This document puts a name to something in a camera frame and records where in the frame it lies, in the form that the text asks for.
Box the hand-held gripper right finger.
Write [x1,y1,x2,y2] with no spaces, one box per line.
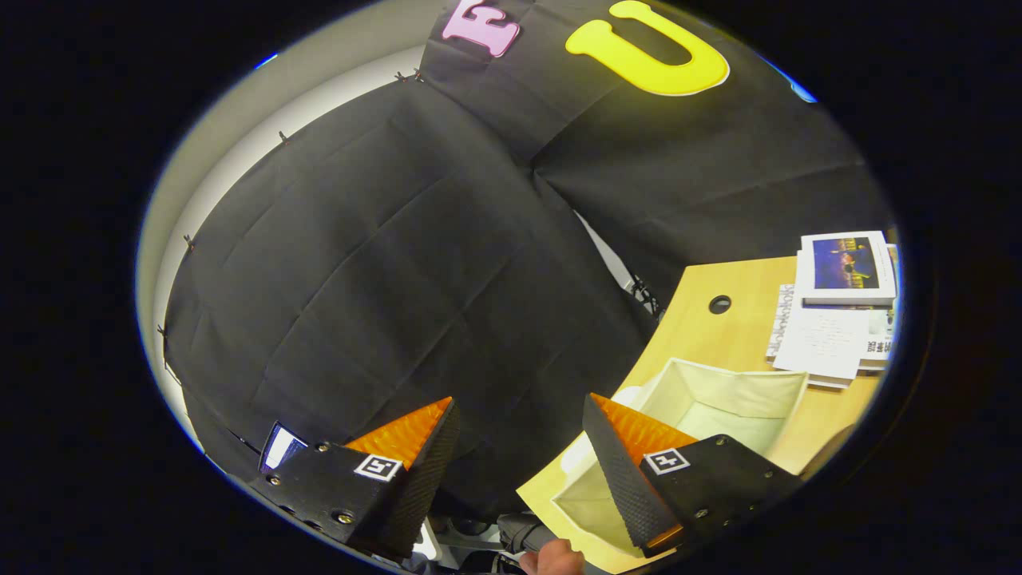
[581,393,803,558]

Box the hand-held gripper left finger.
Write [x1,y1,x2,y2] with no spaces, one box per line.
[246,397,461,560]

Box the pale green fabric storage box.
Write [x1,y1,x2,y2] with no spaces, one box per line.
[549,357,810,558]

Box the dark grey object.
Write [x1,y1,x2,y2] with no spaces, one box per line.
[497,511,557,554]

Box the white text cover book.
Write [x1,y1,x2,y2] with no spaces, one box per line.
[766,284,873,391]

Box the book with night photo cover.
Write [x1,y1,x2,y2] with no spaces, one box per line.
[800,231,897,307]

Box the black cable bundle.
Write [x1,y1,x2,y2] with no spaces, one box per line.
[629,274,665,320]

